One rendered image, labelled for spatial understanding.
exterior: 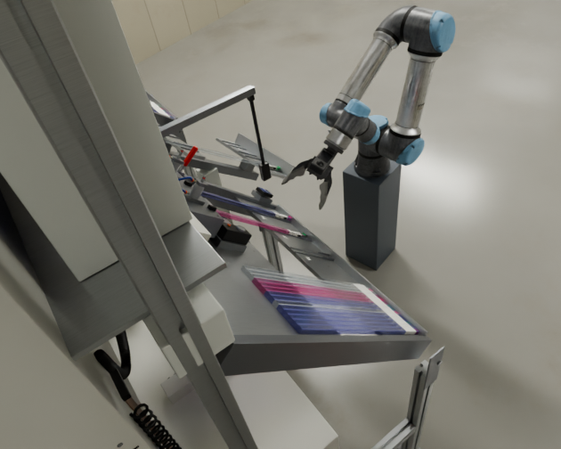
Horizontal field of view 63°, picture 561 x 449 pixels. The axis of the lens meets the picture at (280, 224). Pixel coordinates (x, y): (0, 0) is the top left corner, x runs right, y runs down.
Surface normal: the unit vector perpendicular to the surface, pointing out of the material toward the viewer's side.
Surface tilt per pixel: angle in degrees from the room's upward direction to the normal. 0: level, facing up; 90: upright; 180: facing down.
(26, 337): 90
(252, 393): 0
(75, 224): 90
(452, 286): 0
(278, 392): 0
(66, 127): 90
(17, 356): 90
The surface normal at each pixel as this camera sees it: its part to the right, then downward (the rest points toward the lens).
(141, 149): 0.58, 0.52
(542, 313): -0.13, -0.70
